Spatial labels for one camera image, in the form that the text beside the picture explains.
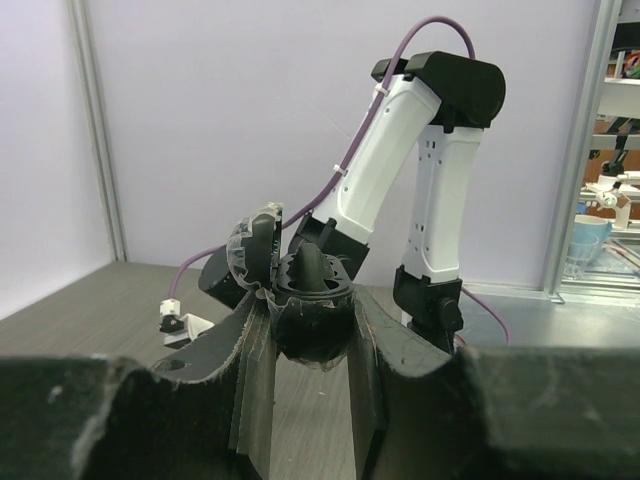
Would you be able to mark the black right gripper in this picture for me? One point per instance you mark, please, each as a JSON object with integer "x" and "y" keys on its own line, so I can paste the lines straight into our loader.
{"x": 217, "y": 282}

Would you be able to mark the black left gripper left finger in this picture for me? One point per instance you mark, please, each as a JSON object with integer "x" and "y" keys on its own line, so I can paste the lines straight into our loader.
{"x": 203, "y": 412}

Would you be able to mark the clear drinking glass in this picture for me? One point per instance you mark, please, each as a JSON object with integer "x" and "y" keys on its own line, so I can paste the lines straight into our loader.
{"x": 581, "y": 249}

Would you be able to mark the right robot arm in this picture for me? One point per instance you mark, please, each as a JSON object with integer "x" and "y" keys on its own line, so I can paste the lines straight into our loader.
{"x": 438, "y": 106}

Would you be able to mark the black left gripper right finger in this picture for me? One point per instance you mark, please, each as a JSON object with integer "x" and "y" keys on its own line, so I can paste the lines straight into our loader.
{"x": 487, "y": 412}

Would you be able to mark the black plastic-wrapped earbud case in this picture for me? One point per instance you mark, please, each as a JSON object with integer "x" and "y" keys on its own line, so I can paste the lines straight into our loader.
{"x": 310, "y": 328}

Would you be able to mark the light blue cup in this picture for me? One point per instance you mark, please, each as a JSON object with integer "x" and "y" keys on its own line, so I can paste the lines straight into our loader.
{"x": 600, "y": 227}

